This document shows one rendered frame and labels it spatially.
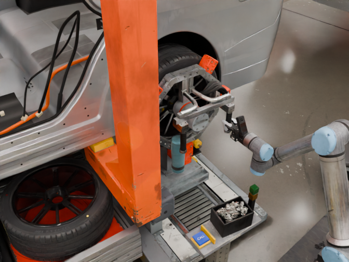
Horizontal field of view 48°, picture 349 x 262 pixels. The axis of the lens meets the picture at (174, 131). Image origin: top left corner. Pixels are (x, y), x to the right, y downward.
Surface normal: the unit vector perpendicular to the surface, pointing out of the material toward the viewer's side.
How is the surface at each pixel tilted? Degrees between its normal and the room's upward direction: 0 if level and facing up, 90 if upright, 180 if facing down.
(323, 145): 81
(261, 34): 90
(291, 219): 0
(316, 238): 0
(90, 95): 90
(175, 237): 0
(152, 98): 90
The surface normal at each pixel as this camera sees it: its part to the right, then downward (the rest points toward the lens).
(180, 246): 0.00, -0.79
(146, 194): 0.57, 0.51
